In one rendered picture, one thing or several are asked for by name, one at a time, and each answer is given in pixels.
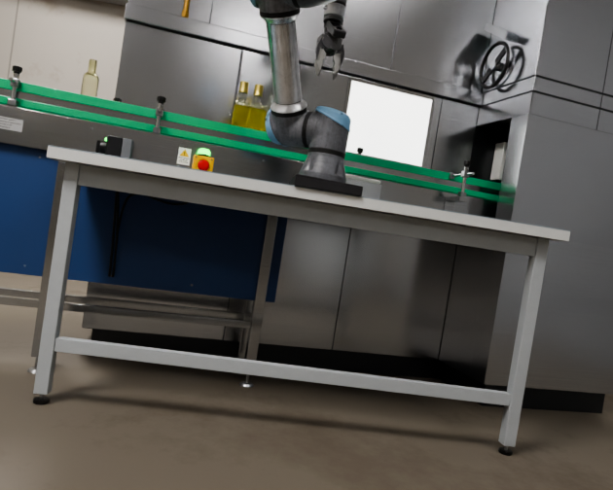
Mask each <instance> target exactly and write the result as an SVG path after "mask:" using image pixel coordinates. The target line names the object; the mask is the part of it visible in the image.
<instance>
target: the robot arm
mask: <svg viewBox="0 0 613 490"><path fill-rule="evenodd" d="M250 2H251V4H252V5H253V6H254V7H256V8H257V9H259V11H260V17H261V18H262V19H263V20H264V21H265V22H266V25H267V33H268V42H269V51H270V68H271V76H272V85H273V94H274V102H273V103H272V104H271V106H270V109H269V111H268V112H267V115H266V119H267V120H266V132H267V135H268V137H269V139H270V140H271V141H272V142H273V143H274V144H277V145H282V146H291V147H300V148H308V155H307V158H306V160H305V162H304V164H303V166H302V168H301V170H300V172H299V174H301V175H307V176H311V177H316V178H321V179H326V180H331V181H336V182H341V183H346V178H345V170H344V157H345V151H346V146H347V140H348V135H349V132H350V123H351V120H350V117H349V116H348V115H347V114H346V113H344V112H342V111H339V110H337V109H334V108H330V107H325V106H317V107H316V109H315V112H311V111H308V110H307V103H306V102H305V101H304V100H303V99H302V92H301V79H300V67H299V55H298V43H297V30H296V17H297V16H298V15H299V14H300V8H312V7H317V6H321V5H324V4H325V7H323V10H325V12H324V19H323V22H324V27H325V29H324V33H322V34H321V35H320V36H319V37H318V38H317V43H316V48H315V53H316V59H315V63H314V67H315V72H316V75H317V76H319V74H320V71H321V65H322V64H323V59H324V57H325V56H326V55H328V56H332V57H333V62H334V64H333V80H335V78H336V77H337V75H338V73H339V71H340V68H341V65H342V63H343V58H344V48H343V45H342V41H343V39H344V38H345V35H346V31H345V30H344V29H343V27H342V25H343V21H344V17H345V10H346V3H347V0H250ZM342 38H343V39H342ZM336 52H337V53H336Z"/></svg>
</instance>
